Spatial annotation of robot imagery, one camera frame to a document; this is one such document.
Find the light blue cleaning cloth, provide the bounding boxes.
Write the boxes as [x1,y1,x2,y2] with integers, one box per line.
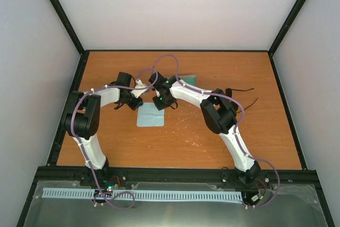
[137,103,165,128]

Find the grey leather glasses case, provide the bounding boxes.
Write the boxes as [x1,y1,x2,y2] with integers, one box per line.
[178,74,197,86]

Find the black sunglasses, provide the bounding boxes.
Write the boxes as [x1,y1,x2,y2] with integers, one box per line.
[225,88,259,111]

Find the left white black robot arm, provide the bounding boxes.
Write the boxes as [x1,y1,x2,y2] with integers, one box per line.
[61,72,148,186]

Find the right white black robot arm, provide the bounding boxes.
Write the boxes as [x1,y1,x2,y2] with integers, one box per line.
[149,73,261,186]

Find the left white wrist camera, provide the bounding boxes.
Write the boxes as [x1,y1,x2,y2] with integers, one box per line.
[131,79,149,98]

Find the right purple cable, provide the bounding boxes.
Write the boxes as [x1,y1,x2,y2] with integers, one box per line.
[152,54,281,209]

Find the purple cable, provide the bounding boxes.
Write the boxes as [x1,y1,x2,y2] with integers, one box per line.
[71,68,158,211]
[152,54,281,209]

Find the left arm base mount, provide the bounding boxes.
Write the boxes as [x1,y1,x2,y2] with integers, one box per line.
[80,167,128,188]

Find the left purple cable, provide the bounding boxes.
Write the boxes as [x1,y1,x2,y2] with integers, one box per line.
[71,68,158,211]

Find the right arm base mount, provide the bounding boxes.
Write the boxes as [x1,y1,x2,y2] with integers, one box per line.
[220,167,269,189]

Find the light blue slotted cable duct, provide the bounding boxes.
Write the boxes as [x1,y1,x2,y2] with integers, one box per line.
[41,188,243,204]

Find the black aluminium frame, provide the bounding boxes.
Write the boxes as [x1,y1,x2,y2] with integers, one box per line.
[17,0,335,226]

